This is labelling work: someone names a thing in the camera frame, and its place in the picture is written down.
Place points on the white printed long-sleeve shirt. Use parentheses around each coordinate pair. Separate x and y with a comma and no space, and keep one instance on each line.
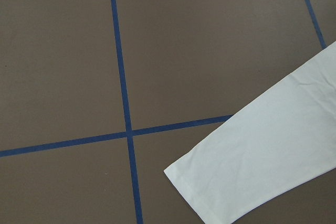
(282,139)

